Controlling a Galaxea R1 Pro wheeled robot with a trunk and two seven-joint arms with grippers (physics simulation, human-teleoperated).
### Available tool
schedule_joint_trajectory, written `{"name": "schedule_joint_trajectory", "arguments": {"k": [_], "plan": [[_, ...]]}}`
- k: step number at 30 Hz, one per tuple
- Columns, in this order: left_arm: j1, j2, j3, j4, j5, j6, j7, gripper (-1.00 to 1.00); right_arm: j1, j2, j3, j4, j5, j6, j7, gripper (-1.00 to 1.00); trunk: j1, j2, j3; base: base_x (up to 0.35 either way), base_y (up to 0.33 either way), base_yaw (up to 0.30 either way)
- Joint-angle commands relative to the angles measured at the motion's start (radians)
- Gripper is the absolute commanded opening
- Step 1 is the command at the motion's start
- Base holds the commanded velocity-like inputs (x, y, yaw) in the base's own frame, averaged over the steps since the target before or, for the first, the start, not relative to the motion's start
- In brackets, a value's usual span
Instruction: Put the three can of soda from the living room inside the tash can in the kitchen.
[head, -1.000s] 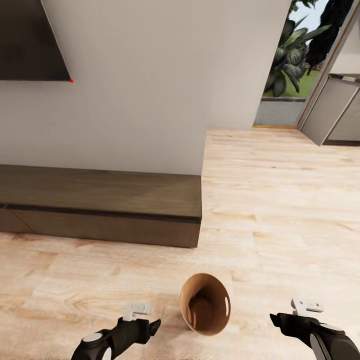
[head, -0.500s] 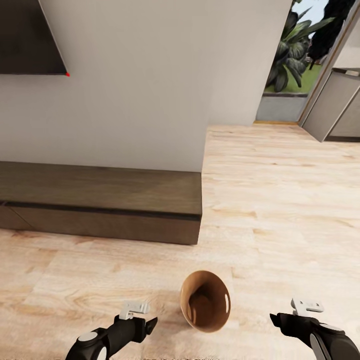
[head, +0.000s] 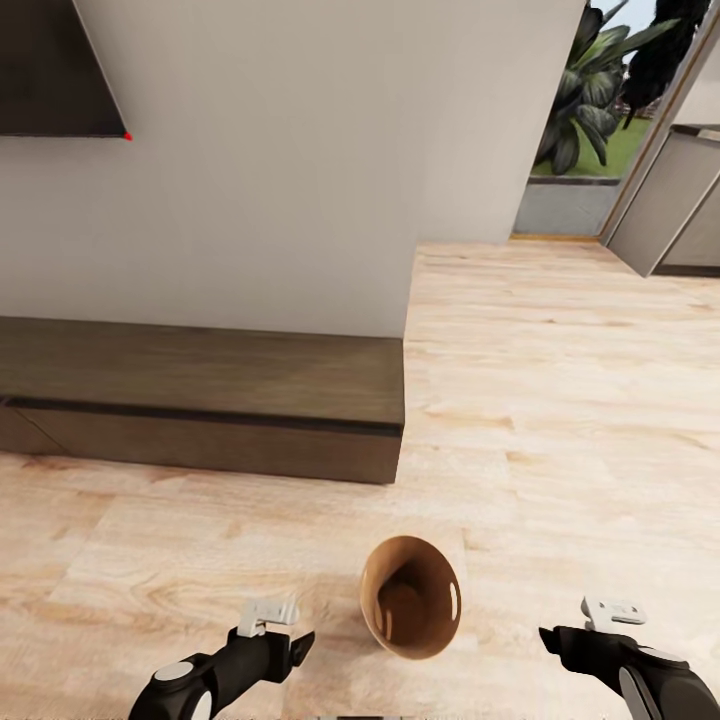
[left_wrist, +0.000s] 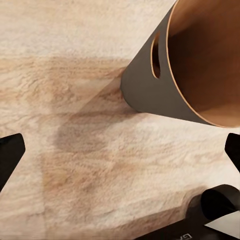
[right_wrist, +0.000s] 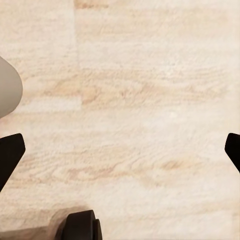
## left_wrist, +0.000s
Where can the trash can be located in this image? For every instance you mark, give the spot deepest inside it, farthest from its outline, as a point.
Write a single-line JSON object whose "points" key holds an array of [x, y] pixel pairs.
{"points": [[189, 68]]}

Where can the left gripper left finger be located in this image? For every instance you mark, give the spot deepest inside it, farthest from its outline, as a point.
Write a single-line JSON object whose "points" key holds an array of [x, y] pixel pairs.
{"points": [[12, 149]]}

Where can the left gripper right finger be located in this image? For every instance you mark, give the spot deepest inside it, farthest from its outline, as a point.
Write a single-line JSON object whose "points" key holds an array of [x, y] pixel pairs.
{"points": [[232, 149]]}

